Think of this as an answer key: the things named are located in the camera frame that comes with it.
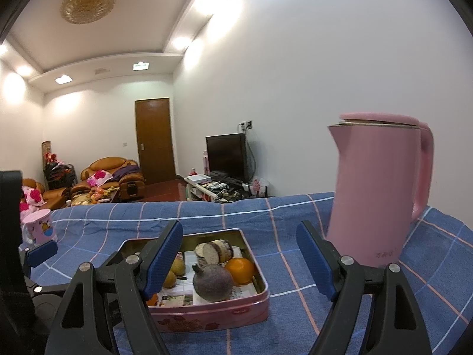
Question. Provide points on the ceiling air vent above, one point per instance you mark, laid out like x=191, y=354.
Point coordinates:
x=102, y=70

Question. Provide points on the patterned wall hanging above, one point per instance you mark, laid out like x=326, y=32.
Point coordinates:
x=46, y=149

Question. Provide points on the blue plaid tablecloth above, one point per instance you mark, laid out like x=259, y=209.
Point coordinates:
x=258, y=214

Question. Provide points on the cluttered coffee table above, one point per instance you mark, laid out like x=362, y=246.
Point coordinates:
x=94, y=196

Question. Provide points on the orange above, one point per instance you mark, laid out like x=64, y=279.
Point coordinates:
x=152, y=299
x=241, y=270

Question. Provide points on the wall power socket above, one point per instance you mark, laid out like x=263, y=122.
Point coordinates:
x=246, y=124

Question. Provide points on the white television stand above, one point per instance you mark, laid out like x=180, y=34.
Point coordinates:
x=199, y=190

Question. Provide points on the purple blanket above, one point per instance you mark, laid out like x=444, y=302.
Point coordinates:
x=127, y=173

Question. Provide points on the pink electric kettle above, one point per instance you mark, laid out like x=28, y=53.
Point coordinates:
x=373, y=192

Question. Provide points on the pink cartoon mug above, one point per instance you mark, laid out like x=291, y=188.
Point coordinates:
x=40, y=227

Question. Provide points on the pink flower decoration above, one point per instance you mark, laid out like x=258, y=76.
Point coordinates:
x=258, y=185

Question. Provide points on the pink tin box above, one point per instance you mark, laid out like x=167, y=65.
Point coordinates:
x=221, y=314

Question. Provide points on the black flat television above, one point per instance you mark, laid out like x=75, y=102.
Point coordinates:
x=226, y=157

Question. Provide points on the printed paper liner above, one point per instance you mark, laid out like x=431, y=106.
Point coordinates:
x=244, y=293

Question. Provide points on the round crystal ceiling lamp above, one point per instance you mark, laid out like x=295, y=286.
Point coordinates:
x=88, y=3

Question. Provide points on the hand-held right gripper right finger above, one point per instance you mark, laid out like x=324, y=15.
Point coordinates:
x=317, y=262

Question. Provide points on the brown wooden door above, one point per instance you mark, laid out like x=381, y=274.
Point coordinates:
x=155, y=140

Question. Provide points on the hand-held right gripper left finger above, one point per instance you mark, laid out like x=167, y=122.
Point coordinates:
x=162, y=262

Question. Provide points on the tall pink box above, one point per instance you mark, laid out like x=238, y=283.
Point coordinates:
x=205, y=162

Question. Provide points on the flat white device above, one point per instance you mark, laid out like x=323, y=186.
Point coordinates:
x=199, y=178

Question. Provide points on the black rack with clothes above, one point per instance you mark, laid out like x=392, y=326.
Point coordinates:
x=59, y=175

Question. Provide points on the square recessed ceiling light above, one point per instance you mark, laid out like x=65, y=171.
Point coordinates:
x=140, y=66
x=63, y=80

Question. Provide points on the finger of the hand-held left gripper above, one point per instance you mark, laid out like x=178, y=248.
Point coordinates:
x=41, y=253

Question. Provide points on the brown leather armchair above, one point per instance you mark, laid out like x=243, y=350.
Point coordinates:
x=129, y=188

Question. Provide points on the brown-green kiwi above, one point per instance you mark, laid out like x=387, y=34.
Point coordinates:
x=169, y=280
x=178, y=266

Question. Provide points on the pink floral pillow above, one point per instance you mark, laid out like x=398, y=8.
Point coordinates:
x=33, y=196
x=99, y=177

